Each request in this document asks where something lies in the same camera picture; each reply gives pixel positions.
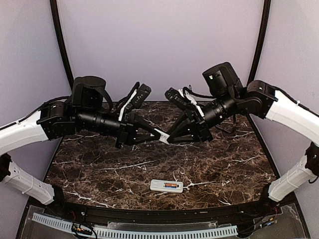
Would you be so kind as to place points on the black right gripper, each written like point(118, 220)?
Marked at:
point(201, 129)

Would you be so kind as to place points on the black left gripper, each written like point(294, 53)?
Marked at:
point(129, 123)

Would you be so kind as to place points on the white battery cover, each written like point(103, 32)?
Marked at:
point(163, 136)

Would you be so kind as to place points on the white remote control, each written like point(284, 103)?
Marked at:
point(159, 186)

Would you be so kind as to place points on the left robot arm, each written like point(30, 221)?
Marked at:
point(90, 108)

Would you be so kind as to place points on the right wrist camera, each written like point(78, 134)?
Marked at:
point(176, 98)

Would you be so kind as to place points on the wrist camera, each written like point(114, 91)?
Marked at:
point(176, 98)
point(142, 93)

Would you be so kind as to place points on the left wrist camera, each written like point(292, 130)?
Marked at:
point(142, 93)

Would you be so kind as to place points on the black front table rail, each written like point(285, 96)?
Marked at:
point(242, 213)

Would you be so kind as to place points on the white slotted cable duct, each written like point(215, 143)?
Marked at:
point(137, 231)

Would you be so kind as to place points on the black right corner post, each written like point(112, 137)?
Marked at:
point(260, 40)

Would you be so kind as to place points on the black corner post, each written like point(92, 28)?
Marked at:
point(61, 42)
point(260, 40)

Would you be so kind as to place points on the black left corner post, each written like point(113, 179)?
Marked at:
point(61, 42)

